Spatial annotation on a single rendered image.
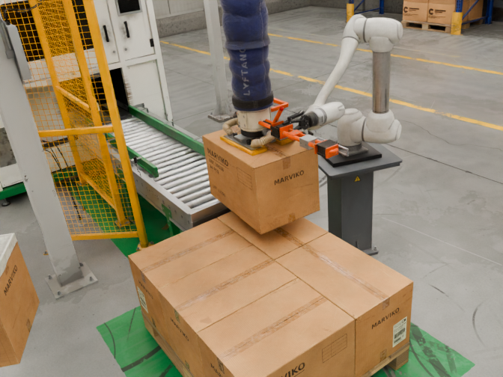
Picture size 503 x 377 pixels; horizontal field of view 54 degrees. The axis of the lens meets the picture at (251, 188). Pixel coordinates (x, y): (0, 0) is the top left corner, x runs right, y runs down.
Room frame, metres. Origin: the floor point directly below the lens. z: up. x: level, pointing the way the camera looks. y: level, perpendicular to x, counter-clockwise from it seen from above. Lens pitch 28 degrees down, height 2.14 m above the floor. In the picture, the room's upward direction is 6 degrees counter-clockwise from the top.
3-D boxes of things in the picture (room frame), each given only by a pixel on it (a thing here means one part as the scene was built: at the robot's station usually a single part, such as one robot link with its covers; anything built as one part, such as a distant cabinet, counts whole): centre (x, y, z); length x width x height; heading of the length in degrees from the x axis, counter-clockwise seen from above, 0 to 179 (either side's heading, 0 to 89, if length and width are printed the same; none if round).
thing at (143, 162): (3.98, 1.14, 0.60); 1.60 x 0.10 x 0.09; 32
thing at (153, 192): (3.65, 1.00, 0.50); 2.31 x 0.05 x 0.19; 32
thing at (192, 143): (4.27, 0.69, 0.60); 1.60 x 0.10 x 0.09; 32
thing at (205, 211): (2.84, 0.10, 0.58); 0.70 x 0.03 x 0.06; 122
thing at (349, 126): (2.98, -0.68, 0.94); 0.18 x 0.16 x 0.22; 60
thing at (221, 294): (2.12, 0.00, 0.34); 1.20 x 1.00 x 0.40; 32
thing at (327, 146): (2.10, -0.36, 1.20); 0.08 x 0.07 x 0.05; 31
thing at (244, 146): (2.56, 0.02, 1.09); 0.34 x 0.10 x 0.05; 31
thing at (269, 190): (2.60, -0.06, 0.87); 0.60 x 0.40 x 0.40; 28
